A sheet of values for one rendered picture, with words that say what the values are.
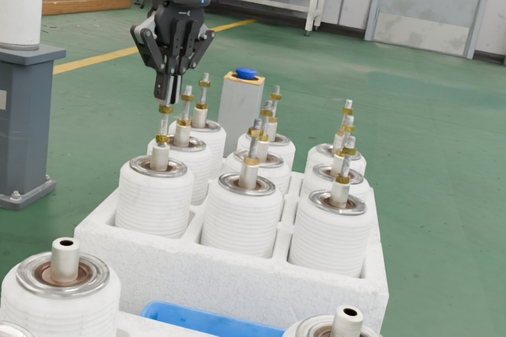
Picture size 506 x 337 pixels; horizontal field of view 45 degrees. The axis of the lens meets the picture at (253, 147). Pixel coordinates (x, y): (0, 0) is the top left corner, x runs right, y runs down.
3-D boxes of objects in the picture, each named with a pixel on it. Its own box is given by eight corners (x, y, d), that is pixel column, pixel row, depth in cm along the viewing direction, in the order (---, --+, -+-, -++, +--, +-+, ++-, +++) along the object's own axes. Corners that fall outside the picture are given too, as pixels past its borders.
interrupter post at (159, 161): (159, 165, 82) (161, 141, 81) (171, 171, 81) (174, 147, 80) (144, 168, 80) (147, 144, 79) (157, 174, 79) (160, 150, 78)
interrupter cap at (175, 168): (160, 156, 86) (160, 151, 85) (199, 174, 81) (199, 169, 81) (117, 164, 80) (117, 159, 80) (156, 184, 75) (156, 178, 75)
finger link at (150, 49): (133, 22, 71) (155, 57, 76) (123, 32, 71) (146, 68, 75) (149, 26, 70) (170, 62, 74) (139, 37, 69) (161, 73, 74)
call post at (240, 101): (199, 230, 123) (222, 78, 114) (207, 217, 130) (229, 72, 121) (234, 237, 122) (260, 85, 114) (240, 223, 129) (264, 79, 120)
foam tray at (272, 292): (62, 351, 81) (74, 227, 76) (150, 233, 118) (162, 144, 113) (358, 420, 77) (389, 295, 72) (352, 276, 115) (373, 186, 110)
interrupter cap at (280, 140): (254, 131, 107) (255, 127, 106) (296, 141, 104) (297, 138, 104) (237, 139, 100) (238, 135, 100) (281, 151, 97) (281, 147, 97)
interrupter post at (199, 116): (197, 124, 105) (200, 105, 104) (208, 128, 103) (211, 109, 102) (188, 125, 103) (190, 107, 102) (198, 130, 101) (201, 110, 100)
